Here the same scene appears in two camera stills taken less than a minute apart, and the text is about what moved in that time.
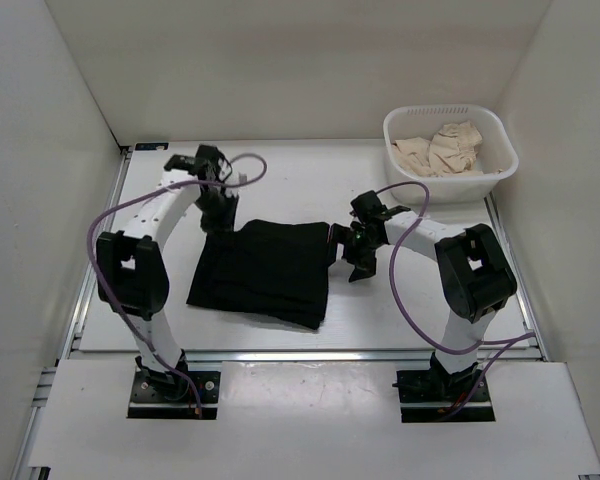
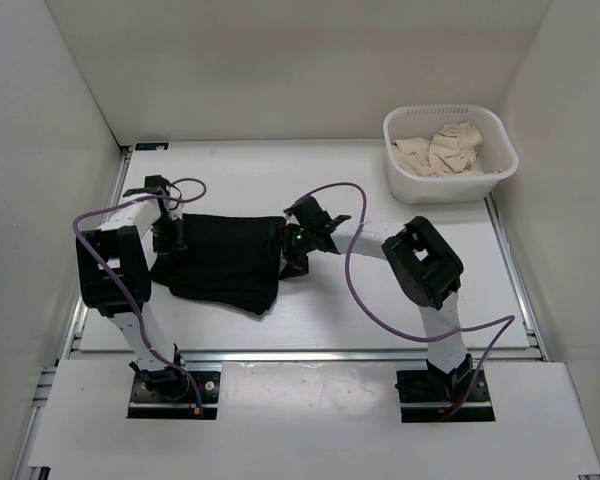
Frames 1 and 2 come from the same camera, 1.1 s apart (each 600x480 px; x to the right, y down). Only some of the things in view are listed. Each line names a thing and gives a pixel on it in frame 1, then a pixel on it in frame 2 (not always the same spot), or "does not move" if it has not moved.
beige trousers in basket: x=450 y=152 does not move
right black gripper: x=365 y=267 -> x=296 y=266
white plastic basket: x=496 y=153 does not move
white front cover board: x=309 y=420 does not move
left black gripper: x=224 y=224 -> x=174 y=246
